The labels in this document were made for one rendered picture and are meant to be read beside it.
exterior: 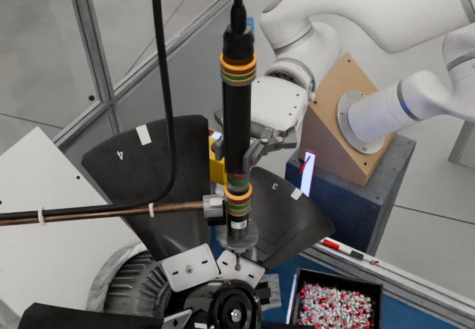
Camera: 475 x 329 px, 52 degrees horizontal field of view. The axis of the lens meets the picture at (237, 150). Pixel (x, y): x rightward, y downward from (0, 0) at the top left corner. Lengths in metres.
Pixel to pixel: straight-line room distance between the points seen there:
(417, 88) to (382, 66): 2.28
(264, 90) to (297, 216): 0.38
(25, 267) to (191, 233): 0.31
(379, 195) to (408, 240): 1.13
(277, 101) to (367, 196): 0.74
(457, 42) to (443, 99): 0.13
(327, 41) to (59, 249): 0.62
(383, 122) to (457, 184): 1.57
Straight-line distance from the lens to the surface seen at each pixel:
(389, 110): 1.32
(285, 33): 0.81
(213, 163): 1.29
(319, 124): 1.36
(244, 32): 0.56
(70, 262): 1.01
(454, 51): 1.23
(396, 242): 2.53
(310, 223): 1.06
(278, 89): 0.76
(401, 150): 1.58
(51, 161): 1.01
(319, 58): 0.83
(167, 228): 0.86
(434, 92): 1.27
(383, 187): 1.46
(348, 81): 1.49
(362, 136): 1.41
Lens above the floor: 2.01
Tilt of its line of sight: 46 degrees down
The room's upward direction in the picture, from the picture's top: straight up
